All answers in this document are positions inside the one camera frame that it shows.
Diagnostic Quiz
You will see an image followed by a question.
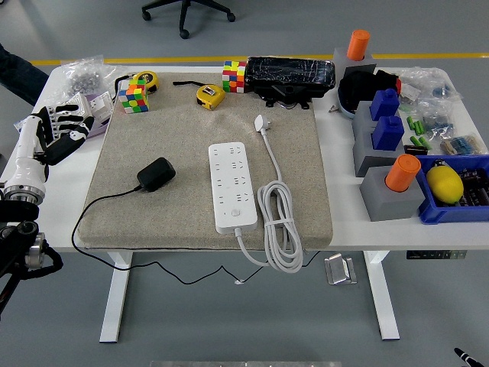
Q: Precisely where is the white table leg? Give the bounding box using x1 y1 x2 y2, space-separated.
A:
99 251 134 343
362 250 401 341

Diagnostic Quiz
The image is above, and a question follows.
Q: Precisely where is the purple tray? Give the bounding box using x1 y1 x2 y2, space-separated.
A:
82 91 115 141

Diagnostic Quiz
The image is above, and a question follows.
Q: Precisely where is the clear bag of resistors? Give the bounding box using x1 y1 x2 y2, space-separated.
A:
439 132 488 157

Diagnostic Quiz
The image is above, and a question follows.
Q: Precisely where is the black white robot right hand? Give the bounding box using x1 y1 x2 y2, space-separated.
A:
453 346 489 367

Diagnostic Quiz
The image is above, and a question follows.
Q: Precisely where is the person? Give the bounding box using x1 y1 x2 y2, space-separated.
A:
0 43 50 108

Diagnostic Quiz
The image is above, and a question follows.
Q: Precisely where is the dark capacitors pile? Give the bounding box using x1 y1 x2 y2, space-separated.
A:
456 167 489 207

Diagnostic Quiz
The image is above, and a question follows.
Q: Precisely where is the large stickerless puzzle cube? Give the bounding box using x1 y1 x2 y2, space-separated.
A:
117 86 150 115

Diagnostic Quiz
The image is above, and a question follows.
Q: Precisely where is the square yellow tape measure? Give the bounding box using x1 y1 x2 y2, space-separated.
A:
196 83 226 111

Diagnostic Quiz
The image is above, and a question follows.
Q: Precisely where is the white wall socket panel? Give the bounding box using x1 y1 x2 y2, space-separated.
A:
89 93 115 122
64 91 92 115

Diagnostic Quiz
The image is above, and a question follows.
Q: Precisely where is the thin black adapter cord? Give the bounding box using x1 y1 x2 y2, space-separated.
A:
70 185 320 287

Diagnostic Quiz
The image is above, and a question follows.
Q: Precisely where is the black office chair base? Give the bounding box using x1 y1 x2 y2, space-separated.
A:
141 0 237 40

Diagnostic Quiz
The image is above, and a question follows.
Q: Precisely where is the grey socket block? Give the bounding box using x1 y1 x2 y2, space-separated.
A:
358 167 427 222
332 47 377 77

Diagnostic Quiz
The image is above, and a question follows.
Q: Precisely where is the grey stepped block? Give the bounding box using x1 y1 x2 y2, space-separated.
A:
351 100 406 178

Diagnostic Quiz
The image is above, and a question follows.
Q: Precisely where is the light blue bowl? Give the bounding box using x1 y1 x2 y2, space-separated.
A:
336 87 358 120

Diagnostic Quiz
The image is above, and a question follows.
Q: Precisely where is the blue block with knob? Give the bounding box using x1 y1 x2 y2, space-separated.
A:
371 115 405 151
368 88 401 122

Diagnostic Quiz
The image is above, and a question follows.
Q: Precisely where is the black power adapter plug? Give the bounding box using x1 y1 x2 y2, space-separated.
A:
136 156 176 193

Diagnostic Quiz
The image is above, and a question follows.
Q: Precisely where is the white power strip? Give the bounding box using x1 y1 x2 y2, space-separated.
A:
208 141 259 235

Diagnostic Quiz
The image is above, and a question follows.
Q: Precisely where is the clear bag of screws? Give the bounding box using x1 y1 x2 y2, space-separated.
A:
60 54 129 96

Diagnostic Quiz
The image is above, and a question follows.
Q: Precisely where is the round yellow black tape measure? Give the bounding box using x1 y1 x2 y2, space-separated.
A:
131 70 160 93

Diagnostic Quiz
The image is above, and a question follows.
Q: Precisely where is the silver metal bracket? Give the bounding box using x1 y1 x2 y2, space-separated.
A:
323 252 358 286

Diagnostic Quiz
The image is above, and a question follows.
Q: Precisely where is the white power strip cable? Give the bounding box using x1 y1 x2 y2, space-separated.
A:
233 113 306 274

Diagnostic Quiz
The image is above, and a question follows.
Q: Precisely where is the black device wrapped in film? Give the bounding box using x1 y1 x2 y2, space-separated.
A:
244 56 336 110

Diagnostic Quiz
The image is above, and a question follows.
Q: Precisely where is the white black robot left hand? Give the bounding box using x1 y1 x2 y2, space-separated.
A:
5 105 96 188

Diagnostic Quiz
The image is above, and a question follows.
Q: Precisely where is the white-edged puzzle cube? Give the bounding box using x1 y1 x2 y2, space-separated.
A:
222 60 248 94

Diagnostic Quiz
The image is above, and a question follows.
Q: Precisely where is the clear plastic parts bag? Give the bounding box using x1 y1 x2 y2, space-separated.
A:
418 98 459 135
399 67 465 106

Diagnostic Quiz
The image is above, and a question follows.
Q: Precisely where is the black cloth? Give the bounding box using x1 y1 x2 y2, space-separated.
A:
338 70 400 115

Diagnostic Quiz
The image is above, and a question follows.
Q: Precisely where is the yellow lemon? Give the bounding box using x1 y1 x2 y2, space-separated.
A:
426 164 465 204

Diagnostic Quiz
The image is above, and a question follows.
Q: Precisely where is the blue plastic bin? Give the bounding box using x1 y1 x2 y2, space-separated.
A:
414 154 489 226

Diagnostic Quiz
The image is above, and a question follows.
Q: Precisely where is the black table control panel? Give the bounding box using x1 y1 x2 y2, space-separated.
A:
406 250 468 261

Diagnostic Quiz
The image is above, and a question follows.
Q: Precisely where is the grey-brown mat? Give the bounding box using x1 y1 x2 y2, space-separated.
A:
76 71 334 252

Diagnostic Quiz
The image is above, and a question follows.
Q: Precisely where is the orange cylinder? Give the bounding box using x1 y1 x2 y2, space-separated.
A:
384 154 422 193
346 29 371 62

